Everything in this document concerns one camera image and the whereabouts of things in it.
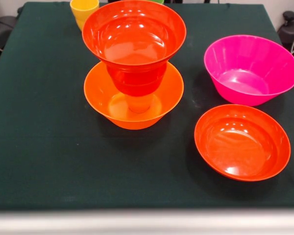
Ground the orange cup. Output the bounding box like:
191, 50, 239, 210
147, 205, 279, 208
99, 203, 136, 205
126, 94, 155, 114

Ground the small red bowl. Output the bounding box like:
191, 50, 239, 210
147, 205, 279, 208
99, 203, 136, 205
106, 61, 168, 97

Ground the red cup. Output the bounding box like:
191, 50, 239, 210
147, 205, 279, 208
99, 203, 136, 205
123, 70, 162, 86

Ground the large orange bowl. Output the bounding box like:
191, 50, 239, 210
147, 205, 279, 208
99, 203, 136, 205
83, 61, 185, 130

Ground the large red bowl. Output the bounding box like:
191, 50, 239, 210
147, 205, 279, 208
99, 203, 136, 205
82, 0, 187, 73
194, 104, 292, 182

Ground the large pink bowl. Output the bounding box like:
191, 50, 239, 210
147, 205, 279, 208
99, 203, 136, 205
203, 35, 294, 107

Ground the dark green table cloth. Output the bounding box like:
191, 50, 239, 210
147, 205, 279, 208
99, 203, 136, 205
0, 1, 294, 211

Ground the yellow cup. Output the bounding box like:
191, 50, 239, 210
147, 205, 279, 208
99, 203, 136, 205
70, 0, 100, 32

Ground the black round device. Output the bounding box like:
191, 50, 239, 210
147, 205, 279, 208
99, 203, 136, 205
276, 11, 294, 53

